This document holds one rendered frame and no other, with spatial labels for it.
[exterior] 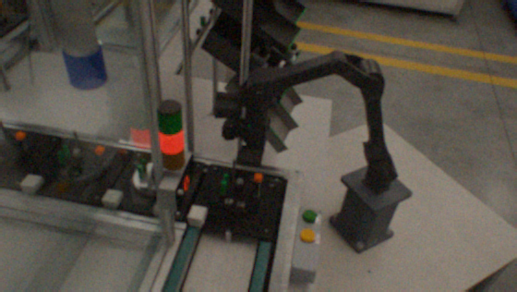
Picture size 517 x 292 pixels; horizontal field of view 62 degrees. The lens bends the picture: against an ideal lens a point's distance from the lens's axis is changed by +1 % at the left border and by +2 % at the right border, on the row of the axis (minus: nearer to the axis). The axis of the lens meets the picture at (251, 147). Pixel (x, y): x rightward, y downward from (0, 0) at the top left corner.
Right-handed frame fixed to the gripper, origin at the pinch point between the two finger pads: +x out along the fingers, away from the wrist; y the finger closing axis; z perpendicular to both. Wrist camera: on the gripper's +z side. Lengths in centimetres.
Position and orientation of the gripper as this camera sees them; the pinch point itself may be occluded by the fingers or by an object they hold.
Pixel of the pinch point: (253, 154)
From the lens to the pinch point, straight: 113.2
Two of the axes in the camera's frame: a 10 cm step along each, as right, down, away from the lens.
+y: -1.7, 6.4, -7.5
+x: -0.6, 7.5, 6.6
